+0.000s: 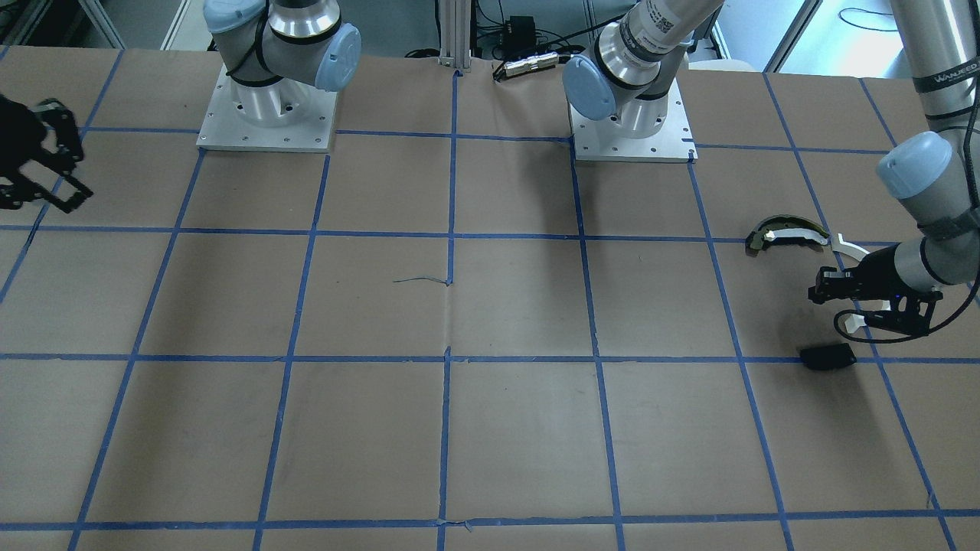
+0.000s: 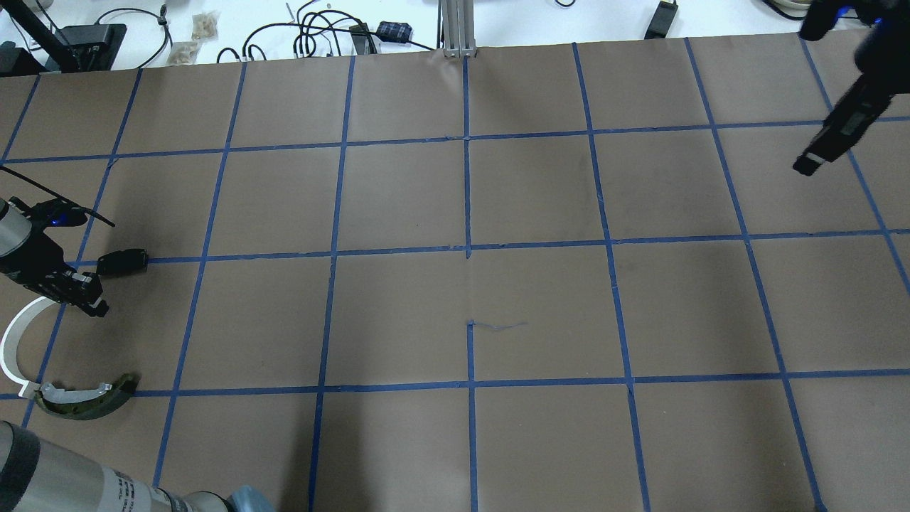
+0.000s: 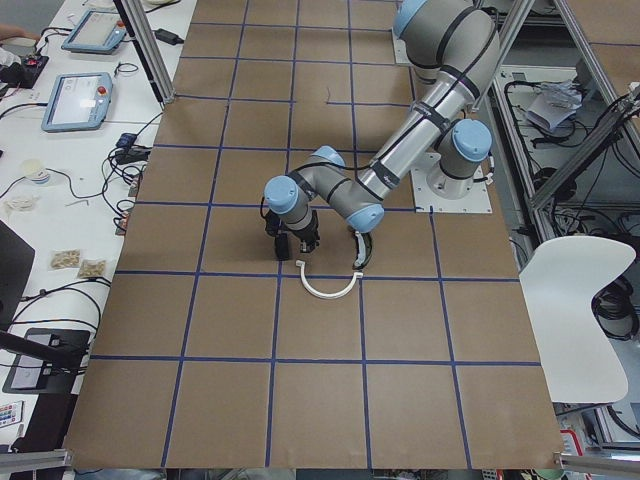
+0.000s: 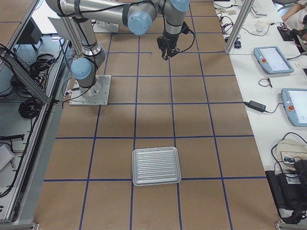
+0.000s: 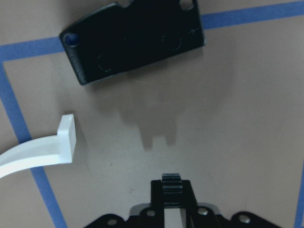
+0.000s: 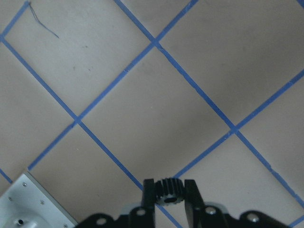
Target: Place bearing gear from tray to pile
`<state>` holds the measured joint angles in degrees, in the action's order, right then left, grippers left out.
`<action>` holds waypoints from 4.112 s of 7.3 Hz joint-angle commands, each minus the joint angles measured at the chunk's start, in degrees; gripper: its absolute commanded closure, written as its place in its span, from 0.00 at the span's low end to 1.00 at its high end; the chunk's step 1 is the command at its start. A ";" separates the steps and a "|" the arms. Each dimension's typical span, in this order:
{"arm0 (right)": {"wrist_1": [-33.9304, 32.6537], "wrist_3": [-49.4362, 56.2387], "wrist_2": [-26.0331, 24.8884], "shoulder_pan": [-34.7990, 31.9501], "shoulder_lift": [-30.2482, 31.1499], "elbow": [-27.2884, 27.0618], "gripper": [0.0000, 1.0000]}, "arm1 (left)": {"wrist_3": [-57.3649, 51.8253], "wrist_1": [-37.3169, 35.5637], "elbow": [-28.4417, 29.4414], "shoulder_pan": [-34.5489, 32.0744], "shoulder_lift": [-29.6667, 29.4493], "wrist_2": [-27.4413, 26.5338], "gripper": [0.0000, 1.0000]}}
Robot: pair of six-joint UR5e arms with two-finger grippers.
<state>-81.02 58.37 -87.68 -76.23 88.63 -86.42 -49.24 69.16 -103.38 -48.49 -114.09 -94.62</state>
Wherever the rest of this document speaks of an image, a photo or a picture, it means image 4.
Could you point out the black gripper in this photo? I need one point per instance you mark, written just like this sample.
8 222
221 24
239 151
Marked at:
169 40

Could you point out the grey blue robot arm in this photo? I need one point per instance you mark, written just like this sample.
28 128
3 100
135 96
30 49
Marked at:
138 17

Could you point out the ribbed metal tray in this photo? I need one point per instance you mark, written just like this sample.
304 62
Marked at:
153 166

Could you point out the white plastic cup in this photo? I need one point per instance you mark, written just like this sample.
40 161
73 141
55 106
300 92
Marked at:
260 26

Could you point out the black power adapter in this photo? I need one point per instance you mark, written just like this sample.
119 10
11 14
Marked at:
255 106

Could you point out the far blue teach pendant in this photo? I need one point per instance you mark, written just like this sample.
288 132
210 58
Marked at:
272 60

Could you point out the blue teach pendant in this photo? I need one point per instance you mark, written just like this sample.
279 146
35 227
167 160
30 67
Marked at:
272 60
295 104

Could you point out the near blue teach pendant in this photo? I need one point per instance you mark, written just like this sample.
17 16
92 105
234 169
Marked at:
295 104

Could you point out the white round plate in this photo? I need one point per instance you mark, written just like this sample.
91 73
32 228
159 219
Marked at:
290 151

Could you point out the black box on desk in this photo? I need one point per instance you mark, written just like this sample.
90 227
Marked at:
289 191

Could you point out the aluminium frame post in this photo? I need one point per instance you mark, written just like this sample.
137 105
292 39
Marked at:
246 6

